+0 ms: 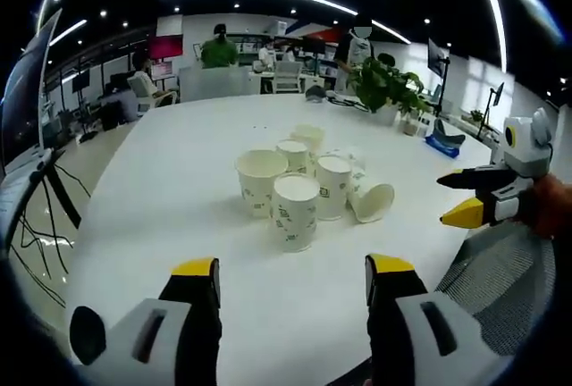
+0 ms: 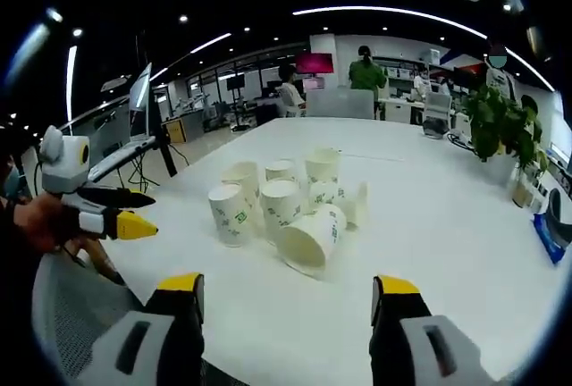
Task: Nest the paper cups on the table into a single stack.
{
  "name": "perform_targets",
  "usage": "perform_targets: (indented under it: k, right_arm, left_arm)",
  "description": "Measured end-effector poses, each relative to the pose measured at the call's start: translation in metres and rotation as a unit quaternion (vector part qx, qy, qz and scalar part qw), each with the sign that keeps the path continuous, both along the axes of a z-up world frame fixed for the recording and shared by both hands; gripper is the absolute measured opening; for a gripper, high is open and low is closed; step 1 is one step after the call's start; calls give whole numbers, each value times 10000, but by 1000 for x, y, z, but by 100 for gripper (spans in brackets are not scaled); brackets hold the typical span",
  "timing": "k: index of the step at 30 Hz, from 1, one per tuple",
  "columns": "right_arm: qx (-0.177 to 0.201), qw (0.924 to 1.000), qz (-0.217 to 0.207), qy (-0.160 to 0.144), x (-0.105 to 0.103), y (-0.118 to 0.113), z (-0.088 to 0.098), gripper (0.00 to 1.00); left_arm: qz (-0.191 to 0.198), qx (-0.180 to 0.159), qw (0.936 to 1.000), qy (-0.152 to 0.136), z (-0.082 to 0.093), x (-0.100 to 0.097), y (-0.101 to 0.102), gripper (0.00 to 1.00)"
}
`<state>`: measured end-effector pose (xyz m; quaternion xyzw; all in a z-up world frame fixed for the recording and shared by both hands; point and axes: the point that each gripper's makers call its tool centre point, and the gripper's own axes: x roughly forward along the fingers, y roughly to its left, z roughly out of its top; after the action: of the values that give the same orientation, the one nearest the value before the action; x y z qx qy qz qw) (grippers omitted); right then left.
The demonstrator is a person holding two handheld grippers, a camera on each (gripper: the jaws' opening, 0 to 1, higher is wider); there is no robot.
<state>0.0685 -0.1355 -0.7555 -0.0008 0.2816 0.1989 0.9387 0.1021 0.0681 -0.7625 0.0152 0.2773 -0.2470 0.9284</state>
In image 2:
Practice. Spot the grey mesh office chair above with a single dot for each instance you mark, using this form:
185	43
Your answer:
67	310

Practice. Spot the green potted plant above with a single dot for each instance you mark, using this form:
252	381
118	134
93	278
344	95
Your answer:
496	127

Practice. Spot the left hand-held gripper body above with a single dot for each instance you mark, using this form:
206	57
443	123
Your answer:
62	167

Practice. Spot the yellow cabinet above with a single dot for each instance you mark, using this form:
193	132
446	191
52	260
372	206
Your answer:
175	130

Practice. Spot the open white laptop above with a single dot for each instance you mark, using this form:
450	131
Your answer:
139	91

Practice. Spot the group of white paper cups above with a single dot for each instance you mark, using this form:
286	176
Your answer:
279	207

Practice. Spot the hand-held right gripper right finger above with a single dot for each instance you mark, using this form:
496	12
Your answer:
393	341

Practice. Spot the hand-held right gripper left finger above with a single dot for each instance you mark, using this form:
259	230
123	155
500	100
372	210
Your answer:
172	337

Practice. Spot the red display screen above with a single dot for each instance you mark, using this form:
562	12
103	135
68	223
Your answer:
315	63

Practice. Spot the grey partition panel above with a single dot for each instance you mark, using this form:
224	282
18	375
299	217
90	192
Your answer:
339	103

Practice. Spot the person's left hand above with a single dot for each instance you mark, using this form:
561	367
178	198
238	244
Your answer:
47	223

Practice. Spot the black tripod stand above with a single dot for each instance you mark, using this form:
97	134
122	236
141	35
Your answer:
165	149

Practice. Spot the white table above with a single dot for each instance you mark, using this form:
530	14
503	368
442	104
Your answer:
424	247

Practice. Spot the black bag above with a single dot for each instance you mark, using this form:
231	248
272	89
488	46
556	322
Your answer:
434	128

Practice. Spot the white office chair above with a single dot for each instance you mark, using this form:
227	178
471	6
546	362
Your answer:
438	104

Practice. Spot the dark curved object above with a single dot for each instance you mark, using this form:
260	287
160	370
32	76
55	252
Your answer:
561	220

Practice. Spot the blue packet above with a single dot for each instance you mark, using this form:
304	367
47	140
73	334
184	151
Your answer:
547	238

